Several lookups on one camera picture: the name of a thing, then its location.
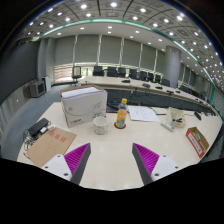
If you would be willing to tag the white copy paper box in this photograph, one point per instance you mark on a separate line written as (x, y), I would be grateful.
(83, 108)

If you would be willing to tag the small open white box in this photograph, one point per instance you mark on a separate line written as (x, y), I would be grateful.
(176, 117)

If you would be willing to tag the small black remote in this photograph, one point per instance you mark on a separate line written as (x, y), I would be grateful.
(197, 115)

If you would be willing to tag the black projector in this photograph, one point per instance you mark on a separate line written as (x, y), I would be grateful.
(111, 108)

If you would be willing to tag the black desk microphones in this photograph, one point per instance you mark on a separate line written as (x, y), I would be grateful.
(126, 81)

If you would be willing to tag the red and white cardboard box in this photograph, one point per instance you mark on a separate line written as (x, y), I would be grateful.
(196, 141)

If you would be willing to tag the flat black device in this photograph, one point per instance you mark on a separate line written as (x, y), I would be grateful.
(38, 126)

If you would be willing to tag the grey box monitor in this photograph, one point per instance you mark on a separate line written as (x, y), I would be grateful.
(37, 89)

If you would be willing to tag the brown paper envelope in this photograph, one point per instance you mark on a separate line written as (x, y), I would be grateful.
(50, 146)

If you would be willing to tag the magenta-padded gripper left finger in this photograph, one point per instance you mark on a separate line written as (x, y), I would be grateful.
(77, 159)

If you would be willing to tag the long white remote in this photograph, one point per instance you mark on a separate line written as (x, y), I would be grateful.
(167, 126)

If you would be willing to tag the round ceiling lights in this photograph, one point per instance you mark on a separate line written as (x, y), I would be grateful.
(113, 4)

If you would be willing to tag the yellow-capped orange drink bottle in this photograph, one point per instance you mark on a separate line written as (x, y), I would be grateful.
(121, 117)

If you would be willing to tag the row of black office chairs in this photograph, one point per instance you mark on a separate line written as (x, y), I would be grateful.
(111, 71)

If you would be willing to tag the white printed paper sheet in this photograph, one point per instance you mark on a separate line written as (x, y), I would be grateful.
(143, 114)

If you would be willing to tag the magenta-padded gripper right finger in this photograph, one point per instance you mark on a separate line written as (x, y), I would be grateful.
(146, 159)

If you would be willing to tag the long curved conference desk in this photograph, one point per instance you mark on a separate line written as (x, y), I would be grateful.
(133, 90)

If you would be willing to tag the small white adapter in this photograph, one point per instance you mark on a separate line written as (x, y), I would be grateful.
(50, 128)

